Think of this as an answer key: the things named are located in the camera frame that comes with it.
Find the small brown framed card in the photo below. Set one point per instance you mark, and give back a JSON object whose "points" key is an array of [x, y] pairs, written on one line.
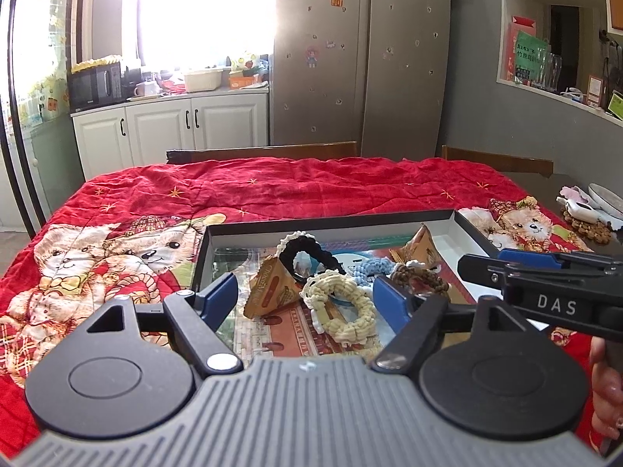
{"points": [[595, 90]]}

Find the white plastic basin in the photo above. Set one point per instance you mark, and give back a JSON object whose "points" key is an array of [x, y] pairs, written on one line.
{"points": [[203, 81]]}

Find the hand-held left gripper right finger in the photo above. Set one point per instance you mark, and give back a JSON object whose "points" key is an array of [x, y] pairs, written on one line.
{"points": [[392, 301]]}

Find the black cardboard box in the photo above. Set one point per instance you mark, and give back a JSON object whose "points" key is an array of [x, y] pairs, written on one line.
{"points": [[340, 226]]}

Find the red paper box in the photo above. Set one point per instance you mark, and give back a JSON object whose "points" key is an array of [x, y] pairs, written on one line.
{"points": [[512, 48]]}

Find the clear drinking glasses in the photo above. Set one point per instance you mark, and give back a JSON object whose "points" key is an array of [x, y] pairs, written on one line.
{"points": [[550, 70]]}

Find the brown beaded trivet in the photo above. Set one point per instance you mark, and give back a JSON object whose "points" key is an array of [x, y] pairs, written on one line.
{"points": [[591, 231]]}

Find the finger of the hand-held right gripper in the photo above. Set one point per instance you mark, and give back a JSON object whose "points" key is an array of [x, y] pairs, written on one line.
{"points": [[533, 258], [479, 272]]}

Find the person's right hand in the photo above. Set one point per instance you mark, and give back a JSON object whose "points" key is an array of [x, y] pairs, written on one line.
{"points": [[611, 408]]}

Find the brown knitted scrunchie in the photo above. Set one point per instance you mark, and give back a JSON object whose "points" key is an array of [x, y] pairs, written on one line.
{"points": [[428, 279]]}

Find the yellow lace cloth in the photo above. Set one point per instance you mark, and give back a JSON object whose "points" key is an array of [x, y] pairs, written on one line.
{"points": [[95, 63]]}

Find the long wooden chair back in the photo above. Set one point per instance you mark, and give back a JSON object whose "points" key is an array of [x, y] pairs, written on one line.
{"points": [[263, 152]]}

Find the orange box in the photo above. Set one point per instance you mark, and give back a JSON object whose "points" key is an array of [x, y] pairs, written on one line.
{"points": [[243, 81]]}

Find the brown triangular packet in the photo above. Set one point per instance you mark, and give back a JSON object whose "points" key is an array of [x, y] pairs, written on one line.
{"points": [[272, 292], [421, 248]]}

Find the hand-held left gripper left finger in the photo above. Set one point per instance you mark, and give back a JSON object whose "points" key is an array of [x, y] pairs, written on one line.
{"points": [[221, 296]]}

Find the cream knitted scrunchie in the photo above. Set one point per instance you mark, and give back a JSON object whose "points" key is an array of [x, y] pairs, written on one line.
{"points": [[355, 311]]}

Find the grey refrigerator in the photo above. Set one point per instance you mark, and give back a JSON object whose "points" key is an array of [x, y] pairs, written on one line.
{"points": [[360, 58]]}

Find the white kitchen cabinet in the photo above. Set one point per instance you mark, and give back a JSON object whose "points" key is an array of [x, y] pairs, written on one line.
{"points": [[160, 131]]}

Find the black white-edged scrunchie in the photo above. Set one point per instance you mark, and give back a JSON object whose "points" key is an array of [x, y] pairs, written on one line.
{"points": [[311, 248]]}

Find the short wooden chair back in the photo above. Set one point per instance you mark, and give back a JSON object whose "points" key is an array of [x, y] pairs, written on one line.
{"points": [[496, 160]]}

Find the red printed blanket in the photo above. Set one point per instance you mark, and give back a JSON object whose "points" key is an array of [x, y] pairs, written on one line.
{"points": [[292, 185]]}

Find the cartoon figure fridge magnet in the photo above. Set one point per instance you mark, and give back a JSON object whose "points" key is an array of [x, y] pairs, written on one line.
{"points": [[311, 56]]}

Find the white mug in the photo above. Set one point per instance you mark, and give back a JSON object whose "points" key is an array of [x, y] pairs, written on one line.
{"points": [[143, 90]]}

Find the light blue knitted scrunchie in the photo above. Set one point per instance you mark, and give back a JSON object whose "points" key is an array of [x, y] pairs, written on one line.
{"points": [[372, 267]]}

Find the black microwave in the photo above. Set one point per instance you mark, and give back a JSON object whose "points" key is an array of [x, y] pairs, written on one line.
{"points": [[95, 87]]}

